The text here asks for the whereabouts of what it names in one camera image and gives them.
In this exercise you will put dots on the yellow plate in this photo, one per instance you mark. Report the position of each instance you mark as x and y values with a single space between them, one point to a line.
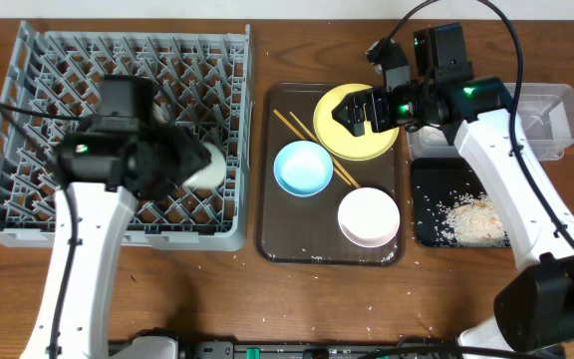
337 140

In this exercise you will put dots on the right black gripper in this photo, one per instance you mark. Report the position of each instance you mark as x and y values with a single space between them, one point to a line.
355 102

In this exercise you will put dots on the white plate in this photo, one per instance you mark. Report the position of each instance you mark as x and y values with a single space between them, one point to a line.
369 217

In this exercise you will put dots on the grey plastic dish rack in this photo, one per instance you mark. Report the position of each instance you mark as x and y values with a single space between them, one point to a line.
205 86

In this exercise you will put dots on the right wooden chopstick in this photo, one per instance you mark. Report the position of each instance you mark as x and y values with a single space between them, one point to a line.
315 139

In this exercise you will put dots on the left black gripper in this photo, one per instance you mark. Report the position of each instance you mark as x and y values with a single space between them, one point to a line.
176 157

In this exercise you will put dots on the black waste tray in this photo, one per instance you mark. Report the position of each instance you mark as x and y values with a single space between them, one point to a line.
436 178

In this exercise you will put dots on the dark brown serving tray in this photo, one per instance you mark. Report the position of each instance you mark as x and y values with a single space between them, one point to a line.
305 230

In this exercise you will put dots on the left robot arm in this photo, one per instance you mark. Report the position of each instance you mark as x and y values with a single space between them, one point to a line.
128 151

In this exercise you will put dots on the small white cup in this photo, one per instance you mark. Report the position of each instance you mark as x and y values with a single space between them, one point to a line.
214 174

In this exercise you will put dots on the clear plastic bin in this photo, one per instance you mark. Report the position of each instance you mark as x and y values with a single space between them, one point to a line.
547 119

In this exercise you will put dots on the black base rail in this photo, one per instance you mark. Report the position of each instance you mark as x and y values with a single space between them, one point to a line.
161 343

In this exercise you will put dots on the wooden chopstick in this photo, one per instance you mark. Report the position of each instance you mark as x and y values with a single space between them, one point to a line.
315 139
303 138

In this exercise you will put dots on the left wooden chopstick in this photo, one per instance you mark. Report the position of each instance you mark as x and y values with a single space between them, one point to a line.
303 138

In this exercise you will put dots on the light blue bowl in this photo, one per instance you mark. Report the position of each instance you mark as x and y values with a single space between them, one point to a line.
303 168

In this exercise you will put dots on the pile of rice waste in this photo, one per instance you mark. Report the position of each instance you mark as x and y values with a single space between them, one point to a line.
460 220

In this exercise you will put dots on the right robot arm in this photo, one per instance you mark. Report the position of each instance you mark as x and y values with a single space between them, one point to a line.
477 116

